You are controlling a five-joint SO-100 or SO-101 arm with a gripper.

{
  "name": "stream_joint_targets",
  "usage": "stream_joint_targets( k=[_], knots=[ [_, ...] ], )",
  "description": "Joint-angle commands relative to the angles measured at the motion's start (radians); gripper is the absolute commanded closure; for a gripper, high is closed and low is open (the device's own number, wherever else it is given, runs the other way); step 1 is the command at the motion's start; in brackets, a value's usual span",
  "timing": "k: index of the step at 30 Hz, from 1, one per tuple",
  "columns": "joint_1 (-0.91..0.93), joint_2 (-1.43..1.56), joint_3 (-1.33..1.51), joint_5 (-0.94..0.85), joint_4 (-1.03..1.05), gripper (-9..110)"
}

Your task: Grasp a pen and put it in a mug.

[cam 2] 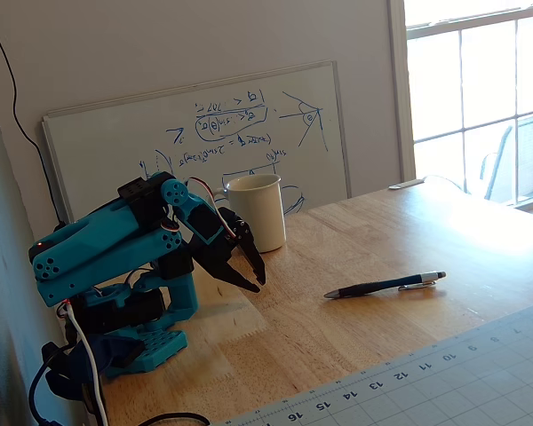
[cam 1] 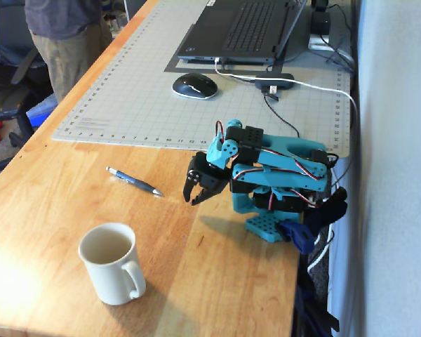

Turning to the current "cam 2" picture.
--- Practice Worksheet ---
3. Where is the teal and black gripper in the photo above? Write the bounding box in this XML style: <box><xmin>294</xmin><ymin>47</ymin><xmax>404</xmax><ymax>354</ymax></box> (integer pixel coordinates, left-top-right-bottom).
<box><xmin>176</xmin><ymin>193</ymin><xmax>267</xmax><ymax>293</ymax></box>

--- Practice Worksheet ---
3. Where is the dark blue click pen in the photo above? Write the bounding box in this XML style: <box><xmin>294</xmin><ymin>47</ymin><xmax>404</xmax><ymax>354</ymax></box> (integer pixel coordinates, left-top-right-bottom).
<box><xmin>322</xmin><ymin>271</ymin><xmax>448</xmax><ymax>301</ymax></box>

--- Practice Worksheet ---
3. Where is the teal robot base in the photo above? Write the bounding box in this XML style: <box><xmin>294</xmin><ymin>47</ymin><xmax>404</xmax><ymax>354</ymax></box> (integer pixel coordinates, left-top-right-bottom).
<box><xmin>68</xmin><ymin>283</ymin><xmax>190</xmax><ymax>378</ymax></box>

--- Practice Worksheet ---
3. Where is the cream white mug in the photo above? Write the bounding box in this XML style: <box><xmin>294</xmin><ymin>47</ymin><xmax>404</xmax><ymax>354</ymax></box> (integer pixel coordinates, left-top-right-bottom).
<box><xmin>212</xmin><ymin>173</ymin><xmax>288</xmax><ymax>254</ymax></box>

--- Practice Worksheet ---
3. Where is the blue table clamp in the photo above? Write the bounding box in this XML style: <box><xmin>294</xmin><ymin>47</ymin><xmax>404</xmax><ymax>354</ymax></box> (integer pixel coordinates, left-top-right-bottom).
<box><xmin>44</xmin><ymin>332</ymin><xmax>146</xmax><ymax>400</ymax></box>

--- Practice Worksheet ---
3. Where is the whiteboard with blue writing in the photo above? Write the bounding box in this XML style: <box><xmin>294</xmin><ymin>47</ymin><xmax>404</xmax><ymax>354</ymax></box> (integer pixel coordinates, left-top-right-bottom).
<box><xmin>42</xmin><ymin>60</ymin><xmax>352</xmax><ymax>225</ymax></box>

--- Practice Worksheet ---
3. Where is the small white flat strip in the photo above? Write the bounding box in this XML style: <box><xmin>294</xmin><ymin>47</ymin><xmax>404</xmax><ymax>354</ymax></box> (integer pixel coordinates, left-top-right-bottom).
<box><xmin>388</xmin><ymin>177</ymin><xmax>426</xmax><ymax>191</ymax></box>

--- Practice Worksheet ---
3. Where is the grey cutting mat with ruler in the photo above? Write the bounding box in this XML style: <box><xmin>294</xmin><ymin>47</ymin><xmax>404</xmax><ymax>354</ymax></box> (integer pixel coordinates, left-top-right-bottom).
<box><xmin>212</xmin><ymin>299</ymin><xmax>533</xmax><ymax>426</ymax></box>

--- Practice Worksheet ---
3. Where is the red white black servo wire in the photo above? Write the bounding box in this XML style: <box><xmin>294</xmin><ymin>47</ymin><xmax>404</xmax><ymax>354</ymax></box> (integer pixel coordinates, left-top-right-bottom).
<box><xmin>184</xmin><ymin>176</ymin><xmax>237</xmax><ymax>244</ymax></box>

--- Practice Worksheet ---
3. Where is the thick black cable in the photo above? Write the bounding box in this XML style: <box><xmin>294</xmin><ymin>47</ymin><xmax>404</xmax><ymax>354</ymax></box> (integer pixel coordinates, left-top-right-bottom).
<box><xmin>136</xmin><ymin>412</ymin><xmax>211</xmax><ymax>426</ymax></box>

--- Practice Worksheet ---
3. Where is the white cable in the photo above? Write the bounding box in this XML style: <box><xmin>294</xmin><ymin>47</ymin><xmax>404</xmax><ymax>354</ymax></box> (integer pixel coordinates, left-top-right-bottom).
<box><xmin>65</xmin><ymin>304</ymin><xmax>110</xmax><ymax>426</ymax></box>

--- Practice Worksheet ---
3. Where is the white window frame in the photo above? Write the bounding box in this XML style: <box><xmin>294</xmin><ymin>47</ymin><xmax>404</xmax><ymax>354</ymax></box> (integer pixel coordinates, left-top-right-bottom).
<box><xmin>388</xmin><ymin>0</ymin><xmax>533</xmax><ymax>219</ymax></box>

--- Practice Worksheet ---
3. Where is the thin black wall cable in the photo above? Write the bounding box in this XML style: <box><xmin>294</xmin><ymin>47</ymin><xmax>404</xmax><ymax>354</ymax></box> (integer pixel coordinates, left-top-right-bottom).
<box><xmin>0</xmin><ymin>0</ymin><xmax>68</xmax><ymax>228</ymax></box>

